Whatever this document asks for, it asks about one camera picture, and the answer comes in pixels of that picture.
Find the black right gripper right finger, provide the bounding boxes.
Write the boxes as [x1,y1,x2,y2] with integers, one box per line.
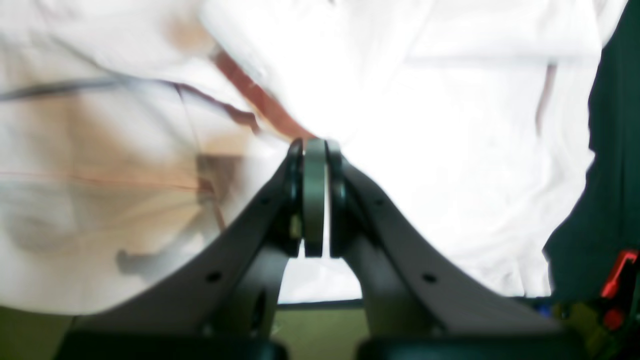
[302,138,586,360]

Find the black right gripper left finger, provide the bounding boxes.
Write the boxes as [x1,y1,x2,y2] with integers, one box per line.
[55,139,303,360]

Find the pale pink T-shirt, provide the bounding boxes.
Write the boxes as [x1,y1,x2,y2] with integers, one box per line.
[0,0,627,315]

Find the black table cloth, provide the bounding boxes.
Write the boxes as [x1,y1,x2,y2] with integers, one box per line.
[545,0,640,302]

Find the red bracket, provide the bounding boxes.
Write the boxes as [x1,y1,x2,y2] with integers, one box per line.
[600,249,639,299]

